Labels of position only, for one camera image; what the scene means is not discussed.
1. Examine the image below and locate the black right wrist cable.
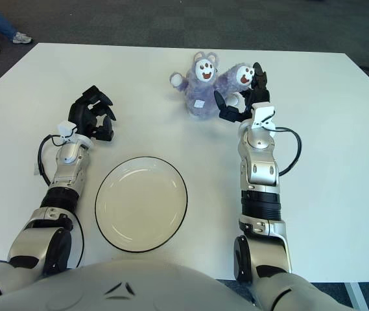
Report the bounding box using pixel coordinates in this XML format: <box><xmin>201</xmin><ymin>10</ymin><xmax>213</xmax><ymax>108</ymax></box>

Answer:
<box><xmin>273</xmin><ymin>127</ymin><xmax>302</xmax><ymax>178</ymax></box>

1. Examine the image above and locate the silver robot torso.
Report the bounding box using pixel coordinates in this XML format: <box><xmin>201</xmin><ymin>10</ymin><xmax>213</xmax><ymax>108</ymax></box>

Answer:
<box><xmin>0</xmin><ymin>257</ymin><xmax>347</xmax><ymax>311</ymax></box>

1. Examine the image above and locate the white table leg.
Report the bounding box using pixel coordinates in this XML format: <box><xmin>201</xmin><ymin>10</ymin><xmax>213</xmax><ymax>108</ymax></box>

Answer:
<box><xmin>344</xmin><ymin>282</ymin><xmax>366</xmax><ymax>311</ymax></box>

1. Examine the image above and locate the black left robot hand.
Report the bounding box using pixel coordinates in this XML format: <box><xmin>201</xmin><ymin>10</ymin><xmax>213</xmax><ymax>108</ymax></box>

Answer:
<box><xmin>67</xmin><ymin>85</ymin><xmax>117</xmax><ymax>143</ymax></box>

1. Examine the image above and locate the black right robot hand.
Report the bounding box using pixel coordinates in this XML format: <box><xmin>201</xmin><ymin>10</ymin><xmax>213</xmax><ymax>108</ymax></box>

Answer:
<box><xmin>213</xmin><ymin>62</ymin><xmax>271</xmax><ymax>123</ymax></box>

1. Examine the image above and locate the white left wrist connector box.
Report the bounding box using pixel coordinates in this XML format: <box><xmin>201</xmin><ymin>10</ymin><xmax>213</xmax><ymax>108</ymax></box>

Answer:
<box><xmin>57</xmin><ymin>120</ymin><xmax>77</xmax><ymax>139</ymax></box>

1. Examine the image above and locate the white plate with black rim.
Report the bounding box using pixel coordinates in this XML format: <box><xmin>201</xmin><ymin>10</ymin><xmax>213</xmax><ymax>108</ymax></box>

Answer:
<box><xmin>95</xmin><ymin>156</ymin><xmax>189</xmax><ymax>253</ymax></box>

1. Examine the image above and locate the purple plush bunny doll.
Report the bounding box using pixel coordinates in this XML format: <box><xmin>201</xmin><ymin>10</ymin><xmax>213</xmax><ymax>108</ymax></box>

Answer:
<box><xmin>169</xmin><ymin>51</ymin><xmax>256</xmax><ymax>121</ymax></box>

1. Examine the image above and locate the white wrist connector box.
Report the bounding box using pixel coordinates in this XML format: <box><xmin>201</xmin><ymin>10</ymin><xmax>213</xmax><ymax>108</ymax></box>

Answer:
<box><xmin>251</xmin><ymin>102</ymin><xmax>276</xmax><ymax>129</ymax></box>
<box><xmin>57</xmin><ymin>120</ymin><xmax>77</xmax><ymax>139</ymax></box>

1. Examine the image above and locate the white right wrist connector box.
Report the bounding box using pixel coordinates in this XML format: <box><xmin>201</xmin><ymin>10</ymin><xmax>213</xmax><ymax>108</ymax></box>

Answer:
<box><xmin>251</xmin><ymin>102</ymin><xmax>276</xmax><ymax>129</ymax></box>

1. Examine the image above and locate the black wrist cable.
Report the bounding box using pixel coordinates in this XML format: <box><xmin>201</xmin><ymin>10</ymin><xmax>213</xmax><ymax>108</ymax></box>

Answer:
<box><xmin>273</xmin><ymin>127</ymin><xmax>302</xmax><ymax>178</ymax></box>
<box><xmin>38</xmin><ymin>134</ymin><xmax>62</xmax><ymax>187</ymax></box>

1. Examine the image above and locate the white sneaker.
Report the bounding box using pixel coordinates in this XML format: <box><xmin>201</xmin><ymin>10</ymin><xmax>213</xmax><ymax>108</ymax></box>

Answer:
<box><xmin>12</xmin><ymin>32</ymin><xmax>34</xmax><ymax>45</ymax></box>

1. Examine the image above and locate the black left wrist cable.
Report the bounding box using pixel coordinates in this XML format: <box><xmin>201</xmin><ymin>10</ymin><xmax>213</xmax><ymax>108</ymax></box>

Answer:
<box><xmin>38</xmin><ymin>134</ymin><xmax>62</xmax><ymax>187</ymax></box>

